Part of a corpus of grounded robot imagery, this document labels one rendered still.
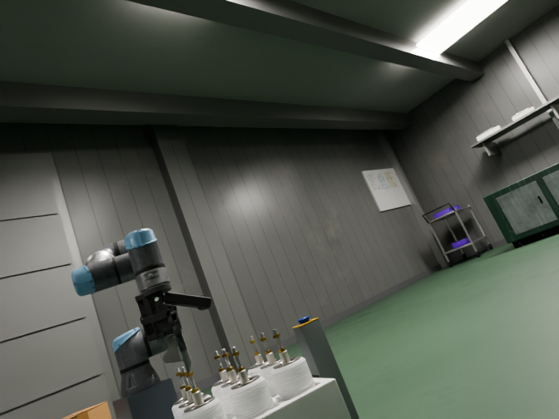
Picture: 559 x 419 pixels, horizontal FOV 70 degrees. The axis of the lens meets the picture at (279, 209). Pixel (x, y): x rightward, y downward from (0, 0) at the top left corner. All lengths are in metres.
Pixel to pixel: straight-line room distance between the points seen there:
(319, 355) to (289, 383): 0.27
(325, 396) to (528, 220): 4.51
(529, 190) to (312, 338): 4.28
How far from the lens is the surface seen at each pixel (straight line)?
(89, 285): 1.15
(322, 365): 1.32
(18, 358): 3.50
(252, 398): 1.03
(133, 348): 1.76
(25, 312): 3.56
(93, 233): 3.90
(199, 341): 3.95
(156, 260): 1.04
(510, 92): 7.18
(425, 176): 7.64
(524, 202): 5.34
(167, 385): 1.76
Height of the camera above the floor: 0.38
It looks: 13 degrees up
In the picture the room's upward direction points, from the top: 22 degrees counter-clockwise
